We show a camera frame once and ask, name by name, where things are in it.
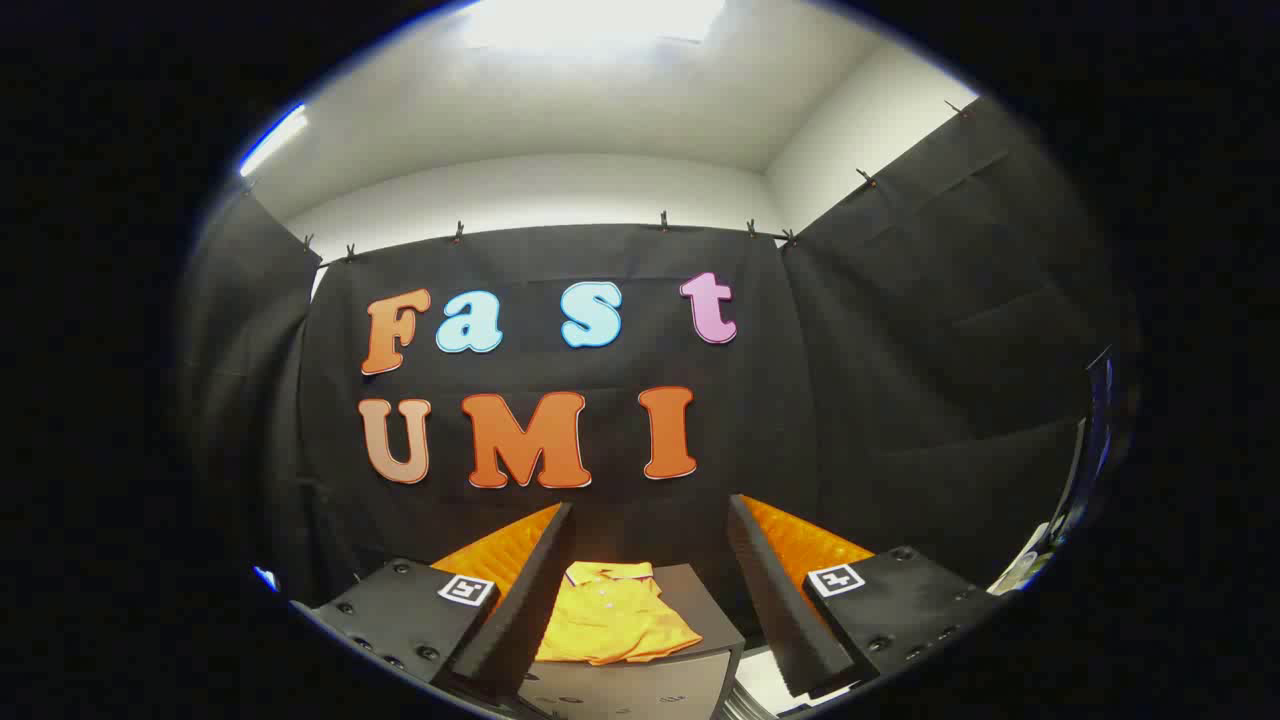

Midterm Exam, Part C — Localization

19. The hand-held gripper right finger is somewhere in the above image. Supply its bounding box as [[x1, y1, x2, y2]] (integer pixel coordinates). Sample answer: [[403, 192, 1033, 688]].
[[727, 494, 1001, 701]]

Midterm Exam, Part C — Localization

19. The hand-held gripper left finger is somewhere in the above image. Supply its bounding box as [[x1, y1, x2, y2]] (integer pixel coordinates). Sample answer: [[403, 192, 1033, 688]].
[[290, 502, 576, 701]]

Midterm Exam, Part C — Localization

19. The yellow polo shirt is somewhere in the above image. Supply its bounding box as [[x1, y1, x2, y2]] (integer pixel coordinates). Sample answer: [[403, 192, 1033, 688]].
[[535, 561, 704, 667]]

